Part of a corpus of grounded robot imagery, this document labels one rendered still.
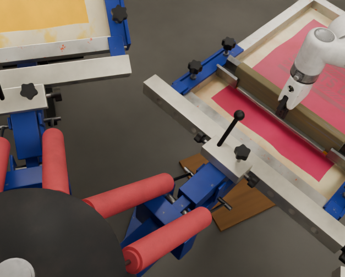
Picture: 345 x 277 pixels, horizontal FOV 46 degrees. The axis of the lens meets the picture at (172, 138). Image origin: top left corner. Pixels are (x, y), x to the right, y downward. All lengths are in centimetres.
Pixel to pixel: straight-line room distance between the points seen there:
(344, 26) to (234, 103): 40
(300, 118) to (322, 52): 25
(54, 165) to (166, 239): 27
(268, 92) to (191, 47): 168
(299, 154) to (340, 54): 34
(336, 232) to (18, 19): 98
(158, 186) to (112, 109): 156
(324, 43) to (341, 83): 47
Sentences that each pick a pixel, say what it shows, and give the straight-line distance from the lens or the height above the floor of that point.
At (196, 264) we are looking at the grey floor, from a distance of 204.
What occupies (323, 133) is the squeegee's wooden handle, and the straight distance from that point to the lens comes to 121.
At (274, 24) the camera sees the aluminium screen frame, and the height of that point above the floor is 99.
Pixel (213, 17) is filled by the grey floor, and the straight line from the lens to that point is 315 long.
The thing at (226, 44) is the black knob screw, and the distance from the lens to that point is 133.
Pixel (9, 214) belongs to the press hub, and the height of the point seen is 132.
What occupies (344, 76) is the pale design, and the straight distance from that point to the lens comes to 154.
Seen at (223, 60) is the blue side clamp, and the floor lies 100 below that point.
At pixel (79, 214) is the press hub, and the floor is 132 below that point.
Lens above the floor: 193
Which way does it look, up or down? 55 degrees down
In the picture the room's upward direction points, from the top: 9 degrees clockwise
